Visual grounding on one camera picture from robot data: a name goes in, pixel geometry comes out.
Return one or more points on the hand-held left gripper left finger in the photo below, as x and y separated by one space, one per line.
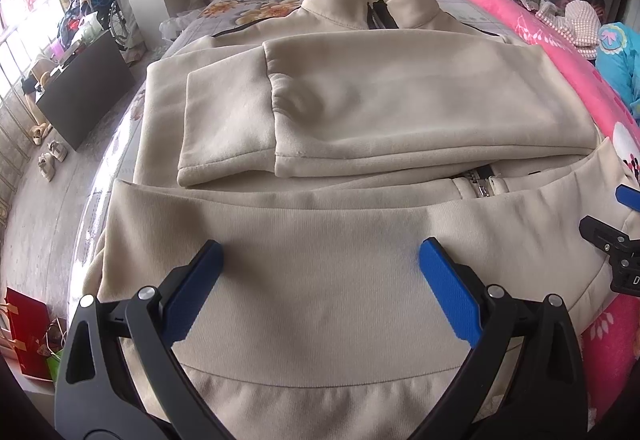
195 290

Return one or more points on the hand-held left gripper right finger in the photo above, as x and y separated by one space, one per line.
450 290

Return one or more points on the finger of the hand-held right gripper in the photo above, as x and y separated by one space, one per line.
629 197
602 232

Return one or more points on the beige zip jacket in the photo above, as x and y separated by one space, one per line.
320 130

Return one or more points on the green bag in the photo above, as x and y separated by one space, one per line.
54 365

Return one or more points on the pink floral blanket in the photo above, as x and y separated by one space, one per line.
550 45

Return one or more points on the red gift bag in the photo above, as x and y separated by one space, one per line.
27 330

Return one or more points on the pink white knit cloth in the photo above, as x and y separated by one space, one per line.
580 22

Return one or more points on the white shoe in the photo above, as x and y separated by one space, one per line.
47 167
57 151

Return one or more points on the tan slippers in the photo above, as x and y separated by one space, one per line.
40 132

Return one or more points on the dark flat cabinet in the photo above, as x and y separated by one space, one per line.
85 90

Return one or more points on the white floor cloth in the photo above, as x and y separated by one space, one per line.
177 22

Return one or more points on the black bicycle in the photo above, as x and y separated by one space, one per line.
116 20

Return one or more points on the floral plaid bed sheet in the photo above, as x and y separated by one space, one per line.
260 5

